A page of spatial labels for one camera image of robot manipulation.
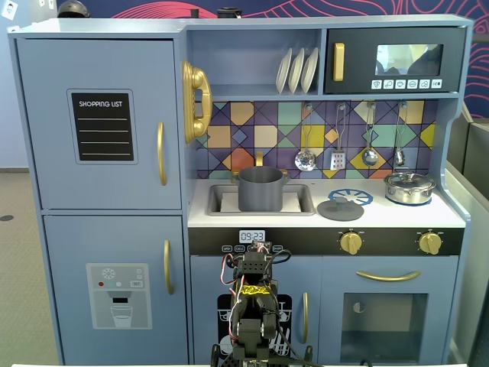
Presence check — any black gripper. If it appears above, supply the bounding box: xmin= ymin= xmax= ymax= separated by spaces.
xmin=235 ymin=250 xmax=274 ymax=284

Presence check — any gray pot lid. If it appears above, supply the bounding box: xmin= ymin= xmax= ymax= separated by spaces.
xmin=316 ymin=196 xmax=365 ymax=222

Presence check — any robot base with red clamp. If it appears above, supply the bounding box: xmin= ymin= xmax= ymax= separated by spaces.
xmin=210 ymin=342 xmax=316 ymax=367

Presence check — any steel pot with lid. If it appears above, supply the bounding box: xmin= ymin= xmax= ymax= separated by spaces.
xmin=383 ymin=171 xmax=437 ymax=205

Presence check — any blue dishwasher door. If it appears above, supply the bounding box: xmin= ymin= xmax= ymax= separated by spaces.
xmin=189 ymin=255 xmax=323 ymax=365

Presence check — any gray pot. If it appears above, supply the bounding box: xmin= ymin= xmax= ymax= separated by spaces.
xmin=237 ymin=166 xmax=286 ymax=213

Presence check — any blue oven door with window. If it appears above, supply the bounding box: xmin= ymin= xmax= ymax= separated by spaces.
xmin=320 ymin=255 xmax=460 ymax=365

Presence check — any gold stove knob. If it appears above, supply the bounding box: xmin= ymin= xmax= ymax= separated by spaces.
xmin=338 ymin=229 xmax=364 ymax=256
xmin=417 ymin=229 xmax=445 ymax=256

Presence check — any gold toy faucet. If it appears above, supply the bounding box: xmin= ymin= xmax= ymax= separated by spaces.
xmin=230 ymin=151 xmax=292 ymax=184

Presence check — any metal toy skimmer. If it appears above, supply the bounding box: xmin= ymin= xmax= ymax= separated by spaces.
xmin=293 ymin=102 xmax=318 ymax=173

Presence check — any metal toy spatula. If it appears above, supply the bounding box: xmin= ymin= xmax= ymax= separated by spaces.
xmin=329 ymin=102 xmax=348 ymax=171

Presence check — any blue toy kitchen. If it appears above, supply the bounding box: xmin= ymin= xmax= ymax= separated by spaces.
xmin=7 ymin=14 xmax=474 ymax=366

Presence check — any metal toy ladle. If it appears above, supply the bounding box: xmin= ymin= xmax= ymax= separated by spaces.
xmin=361 ymin=101 xmax=380 ymax=167

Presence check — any metal toy whisk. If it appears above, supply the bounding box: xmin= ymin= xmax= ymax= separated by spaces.
xmin=393 ymin=101 xmax=408 ymax=167

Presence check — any blue door with ice dispenser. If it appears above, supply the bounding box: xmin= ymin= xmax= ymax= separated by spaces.
xmin=42 ymin=214 xmax=190 ymax=366

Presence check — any gold toy telephone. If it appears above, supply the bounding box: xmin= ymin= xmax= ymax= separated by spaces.
xmin=181 ymin=60 xmax=213 ymax=145

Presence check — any white toy plate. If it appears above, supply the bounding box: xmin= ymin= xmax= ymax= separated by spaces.
xmin=275 ymin=47 xmax=293 ymax=95
xmin=300 ymin=46 xmax=320 ymax=94
xmin=287 ymin=47 xmax=306 ymax=95

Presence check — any black shopping list board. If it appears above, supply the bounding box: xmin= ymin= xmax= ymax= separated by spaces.
xmin=66 ymin=88 xmax=139 ymax=166

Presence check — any gray desk divider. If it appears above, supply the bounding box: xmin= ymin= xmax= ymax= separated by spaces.
xmin=442 ymin=158 xmax=489 ymax=366

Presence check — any blue door with shopping list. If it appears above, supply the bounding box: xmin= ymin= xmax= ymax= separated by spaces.
xmin=15 ymin=37 xmax=183 ymax=210

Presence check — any black toy microwave door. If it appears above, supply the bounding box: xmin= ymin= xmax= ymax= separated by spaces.
xmin=323 ymin=26 xmax=468 ymax=95

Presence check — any black helmet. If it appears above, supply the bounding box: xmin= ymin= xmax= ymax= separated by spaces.
xmin=57 ymin=0 xmax=91 ymax=19

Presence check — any gold dishwasher handle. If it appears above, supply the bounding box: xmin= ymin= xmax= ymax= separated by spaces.
xmin=301 ymin=291 xmax=310 ymax=345

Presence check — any gold fridge door handle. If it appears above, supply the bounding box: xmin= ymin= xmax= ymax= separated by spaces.
xmin=163 ymin=239 xmax=175 ymax=296
xmin=157 ymin=121 xmax=169 ymax=187

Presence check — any gold oven handle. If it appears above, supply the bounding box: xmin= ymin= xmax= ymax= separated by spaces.
xmin=355 ymin=270 xmax=423 ymax=284

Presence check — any gold microwave handle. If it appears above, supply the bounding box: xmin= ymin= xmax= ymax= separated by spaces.
xmin=332 ymin=42 xmax=346 ymax=83

